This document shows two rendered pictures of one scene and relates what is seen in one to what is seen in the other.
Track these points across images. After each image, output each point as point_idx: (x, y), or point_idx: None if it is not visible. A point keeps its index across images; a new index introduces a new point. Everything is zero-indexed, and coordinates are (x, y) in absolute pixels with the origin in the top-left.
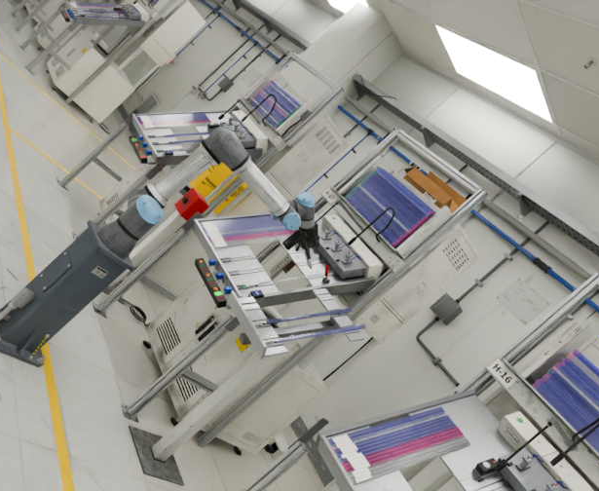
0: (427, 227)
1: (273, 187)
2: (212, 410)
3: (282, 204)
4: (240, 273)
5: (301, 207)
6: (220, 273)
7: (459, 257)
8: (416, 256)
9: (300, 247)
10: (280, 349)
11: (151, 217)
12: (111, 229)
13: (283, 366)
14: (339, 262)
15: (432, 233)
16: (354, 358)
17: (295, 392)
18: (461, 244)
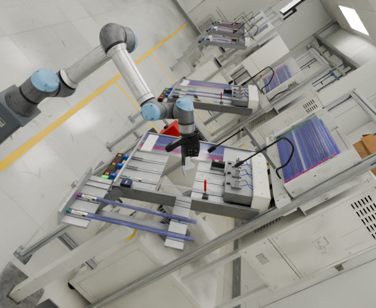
0: (322, 167)
1: (138, 76)
2: (52, 272)
3: (143, 93)
4: (138, 169)
5: (176, 108)
6: (120, 164)
7: None
8: (306, 198)
9: (212, 170)
10: (81, 222)
11: (38, 83)
12: (14, 88)
13: (158, 270)
14: (228, 185)
15: (331, 177)
16: (243, 296)
17: (176, 304)
18: None
